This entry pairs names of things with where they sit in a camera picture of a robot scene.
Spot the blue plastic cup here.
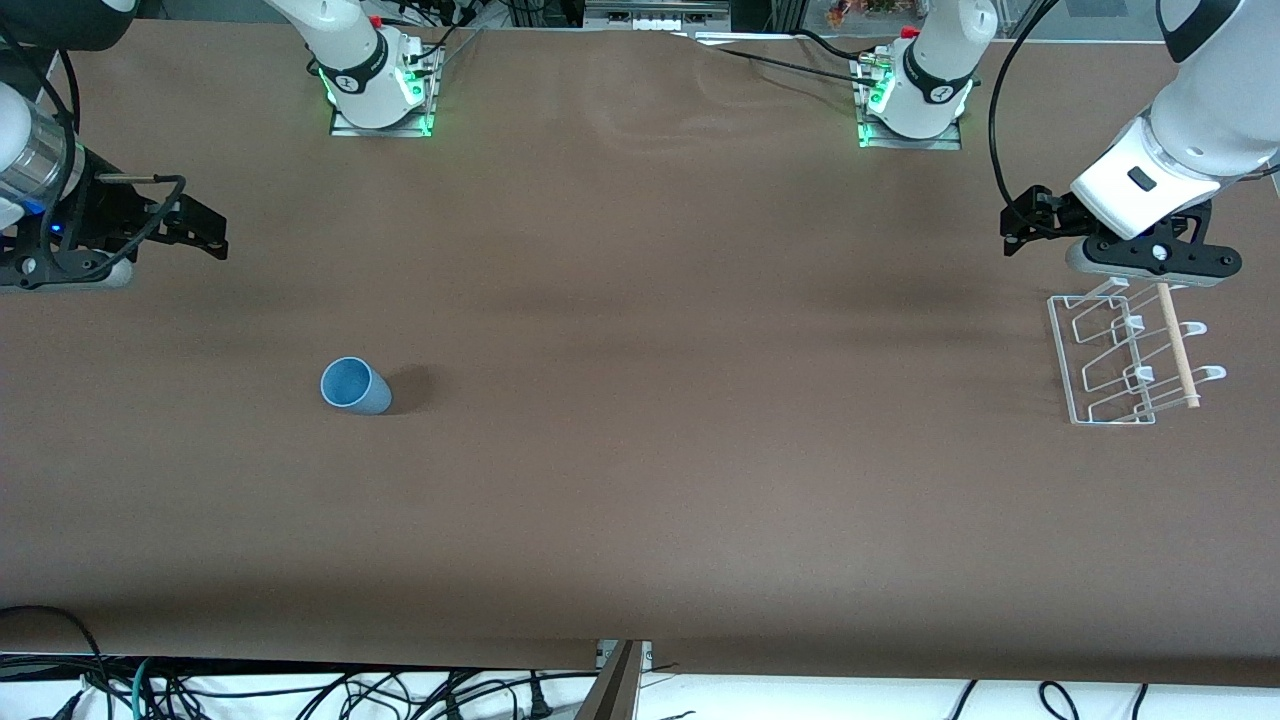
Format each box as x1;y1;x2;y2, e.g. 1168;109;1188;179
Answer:
320;356;393;416

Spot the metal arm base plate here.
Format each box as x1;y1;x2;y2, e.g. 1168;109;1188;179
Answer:
330;35;443;138
855;55;963;151

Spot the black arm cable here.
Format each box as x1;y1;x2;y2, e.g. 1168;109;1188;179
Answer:
988;0;1063;206
0;30;189;291

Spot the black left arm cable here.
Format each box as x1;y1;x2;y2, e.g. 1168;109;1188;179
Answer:
988;0;1063;206

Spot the white wire cup rack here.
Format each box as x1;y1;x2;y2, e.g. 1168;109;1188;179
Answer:
1047;278;1227;426

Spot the small metal bracket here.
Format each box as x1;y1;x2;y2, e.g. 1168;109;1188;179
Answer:
597;640;654;673

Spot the black cable across table edge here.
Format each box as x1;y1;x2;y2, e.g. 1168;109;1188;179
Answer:
690;30;881;86

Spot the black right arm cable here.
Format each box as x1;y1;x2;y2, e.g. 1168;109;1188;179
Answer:
0;30;189;291

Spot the grey power strip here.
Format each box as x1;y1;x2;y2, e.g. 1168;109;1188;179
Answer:
585;0;731;31

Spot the wooden beam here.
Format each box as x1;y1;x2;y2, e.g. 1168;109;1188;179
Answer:
575;640;643;720

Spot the black looped floor cable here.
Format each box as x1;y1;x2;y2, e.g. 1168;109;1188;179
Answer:
0;605;106;720

